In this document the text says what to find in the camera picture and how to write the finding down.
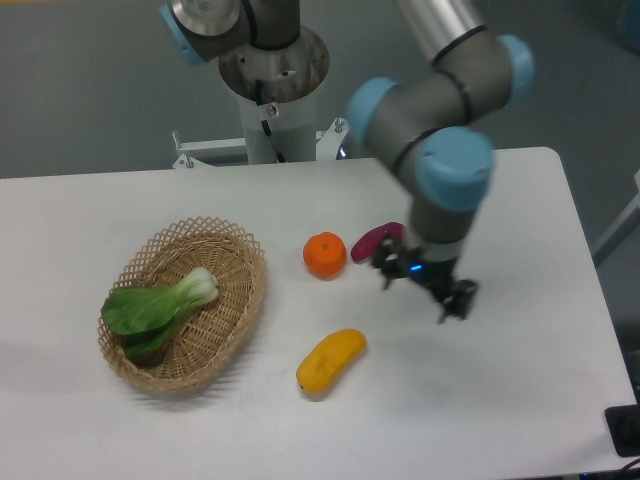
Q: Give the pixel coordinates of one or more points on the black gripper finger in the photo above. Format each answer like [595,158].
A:
[459,301]
[388,258]

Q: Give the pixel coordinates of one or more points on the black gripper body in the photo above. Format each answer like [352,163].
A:
[436,276]

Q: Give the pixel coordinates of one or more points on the green bok choy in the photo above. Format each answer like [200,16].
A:
[148,317]

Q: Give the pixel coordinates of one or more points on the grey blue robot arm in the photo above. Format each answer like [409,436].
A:
[421,134]

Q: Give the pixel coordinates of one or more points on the woven wicker basket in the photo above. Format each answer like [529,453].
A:
[208,338]

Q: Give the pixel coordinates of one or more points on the purple sweet potato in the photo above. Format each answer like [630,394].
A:
[366,245]

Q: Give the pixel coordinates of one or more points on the orange tangerine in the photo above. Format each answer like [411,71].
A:
[324,255]

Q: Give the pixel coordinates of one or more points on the yellow mango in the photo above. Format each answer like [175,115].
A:
[328,360]

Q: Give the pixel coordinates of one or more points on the black device at edge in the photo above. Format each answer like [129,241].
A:
[623,425]

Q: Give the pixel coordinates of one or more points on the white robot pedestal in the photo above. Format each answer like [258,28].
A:
[276,94]

